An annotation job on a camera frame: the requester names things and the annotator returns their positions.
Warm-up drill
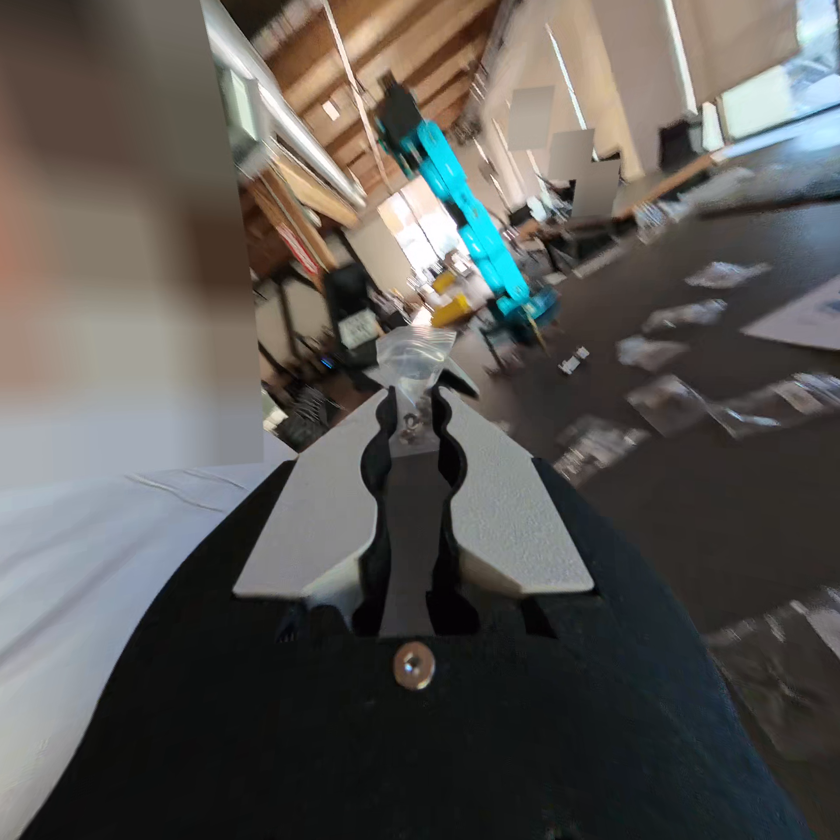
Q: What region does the clear screw bag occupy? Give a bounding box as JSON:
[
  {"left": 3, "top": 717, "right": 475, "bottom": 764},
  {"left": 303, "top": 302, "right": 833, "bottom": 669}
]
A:
[{"left": 375, "top": 324, "right": 458, "bottom": 448}]

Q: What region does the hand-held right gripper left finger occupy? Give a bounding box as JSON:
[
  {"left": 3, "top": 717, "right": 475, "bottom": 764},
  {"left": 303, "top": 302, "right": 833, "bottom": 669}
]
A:
[{"left": 233, "top": 386, "right": 398, "bottom": 637}]

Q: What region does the black office chair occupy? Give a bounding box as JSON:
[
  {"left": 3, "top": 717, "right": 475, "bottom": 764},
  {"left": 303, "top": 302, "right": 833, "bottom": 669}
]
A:
[{"left": 320, "top": 261, "right": 388, "bottom": 370}]

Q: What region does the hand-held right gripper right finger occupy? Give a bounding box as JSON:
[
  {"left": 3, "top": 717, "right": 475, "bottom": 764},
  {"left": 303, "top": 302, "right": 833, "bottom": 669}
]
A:
[{"left": 427, "top": 386, "right": 596, "bottom": 637}]

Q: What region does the open instruction booklet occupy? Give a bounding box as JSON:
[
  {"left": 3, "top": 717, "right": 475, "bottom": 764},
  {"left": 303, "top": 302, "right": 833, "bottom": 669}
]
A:
[{"left": 740, "top": 274, "right": 840, "bottom": 352}]

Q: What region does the scatter of small parts bags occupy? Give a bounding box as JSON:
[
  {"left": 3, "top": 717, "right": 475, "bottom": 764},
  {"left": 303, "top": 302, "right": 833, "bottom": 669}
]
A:
[{"left": 553, "top": 260, "right": 840, "bottom": 488}]

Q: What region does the dark desk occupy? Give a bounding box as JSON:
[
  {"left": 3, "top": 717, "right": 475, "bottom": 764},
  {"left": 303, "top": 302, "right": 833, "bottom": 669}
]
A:
[{"left": 453, "top": 134, "right": 840, "bottom": 840}]

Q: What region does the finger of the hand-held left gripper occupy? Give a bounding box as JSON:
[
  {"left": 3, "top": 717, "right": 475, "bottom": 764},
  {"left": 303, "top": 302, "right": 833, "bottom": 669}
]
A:
[{"left": 433, "top": 366, "right": 481, "bottom": 401}]

